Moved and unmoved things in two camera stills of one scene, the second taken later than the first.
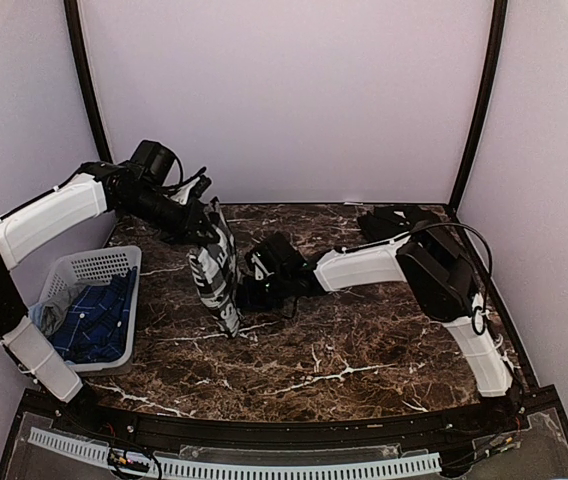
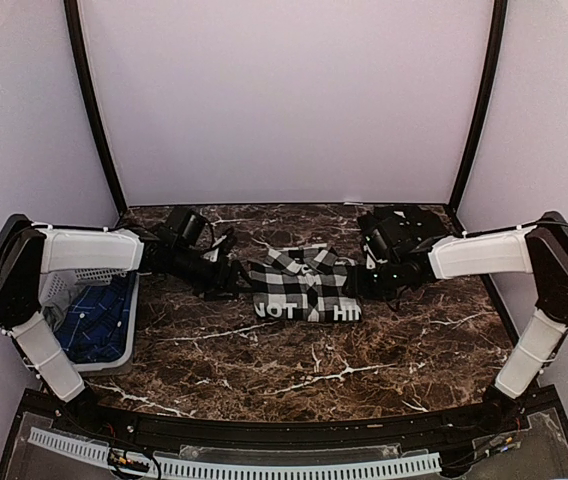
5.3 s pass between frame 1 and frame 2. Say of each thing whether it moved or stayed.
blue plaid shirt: stayed
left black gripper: moved
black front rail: stayed
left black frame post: stayed
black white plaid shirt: moved
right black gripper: moved
